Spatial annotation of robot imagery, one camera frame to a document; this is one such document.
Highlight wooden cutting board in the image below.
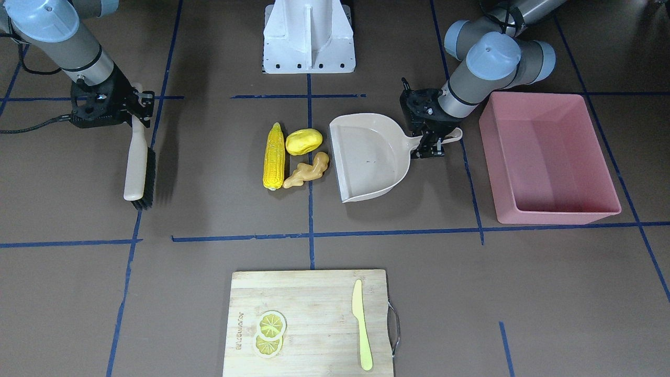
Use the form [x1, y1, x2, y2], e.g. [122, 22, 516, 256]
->
[222, 269, 395, 376]

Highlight beige hand brush black bristles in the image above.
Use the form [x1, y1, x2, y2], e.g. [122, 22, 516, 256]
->
[124, 115, 156, 212]

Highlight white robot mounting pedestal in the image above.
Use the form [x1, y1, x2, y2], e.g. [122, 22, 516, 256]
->
[262, 1, 356, 74]

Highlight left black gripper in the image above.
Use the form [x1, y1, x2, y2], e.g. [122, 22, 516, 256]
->
[400, 78, 462, 159]

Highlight yellow toy corn cob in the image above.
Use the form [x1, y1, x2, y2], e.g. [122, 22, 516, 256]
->
[262, 123, 286, 191]

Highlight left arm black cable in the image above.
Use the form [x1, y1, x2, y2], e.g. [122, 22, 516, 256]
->
[479, 0, 527, 37]

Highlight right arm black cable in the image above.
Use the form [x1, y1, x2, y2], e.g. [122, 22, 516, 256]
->
[0, 31, 74, 135]

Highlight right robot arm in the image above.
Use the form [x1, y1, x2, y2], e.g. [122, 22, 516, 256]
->
[2, 1, 154, 128]

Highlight yellow plastic knife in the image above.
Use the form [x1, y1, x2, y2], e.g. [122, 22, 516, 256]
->
[351, 279, 374, 372]

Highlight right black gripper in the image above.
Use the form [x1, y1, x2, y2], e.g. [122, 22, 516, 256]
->
[70, 69, 155, 128]

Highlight beige plastic dustpan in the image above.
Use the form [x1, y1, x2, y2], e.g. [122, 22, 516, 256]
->
[329, 113, 463, 203]

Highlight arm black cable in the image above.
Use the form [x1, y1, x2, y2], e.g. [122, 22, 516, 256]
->
[0, 31, 74, 135]
[479, 0, 527, 37]

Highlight upper lemon slice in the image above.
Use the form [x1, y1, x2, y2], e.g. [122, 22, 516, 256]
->
[256, 311, 287, 341]

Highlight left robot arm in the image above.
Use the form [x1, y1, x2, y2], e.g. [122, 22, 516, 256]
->
[399, 1, 563, 159]

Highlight tan toy ginger root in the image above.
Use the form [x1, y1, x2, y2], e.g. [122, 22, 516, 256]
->
[282, 152, 330, 189]

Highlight pink plastic bin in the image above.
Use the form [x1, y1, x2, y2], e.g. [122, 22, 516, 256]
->
[479, 92, 621, 225]

